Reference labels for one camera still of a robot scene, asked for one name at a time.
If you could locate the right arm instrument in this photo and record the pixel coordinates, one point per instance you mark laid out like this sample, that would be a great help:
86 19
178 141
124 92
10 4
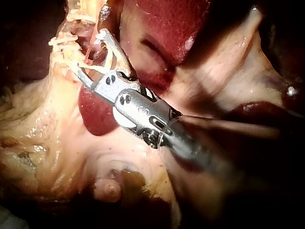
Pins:
140 107

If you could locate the pale fatty tissue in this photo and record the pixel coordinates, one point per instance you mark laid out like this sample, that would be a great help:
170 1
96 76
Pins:
47 119
238 71

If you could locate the white clip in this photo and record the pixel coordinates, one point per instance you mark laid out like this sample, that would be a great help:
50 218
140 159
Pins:
63 40
68 49
81 18

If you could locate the dark red liver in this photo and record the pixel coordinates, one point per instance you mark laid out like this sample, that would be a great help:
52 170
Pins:
166 28

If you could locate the dark right arm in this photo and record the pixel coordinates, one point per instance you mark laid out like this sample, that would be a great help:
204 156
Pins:
186 145

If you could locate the thin tube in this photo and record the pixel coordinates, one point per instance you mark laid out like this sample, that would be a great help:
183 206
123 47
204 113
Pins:
88 53

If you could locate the right arm instrument jaw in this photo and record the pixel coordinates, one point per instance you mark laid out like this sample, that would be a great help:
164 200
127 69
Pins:
118 51
84 79

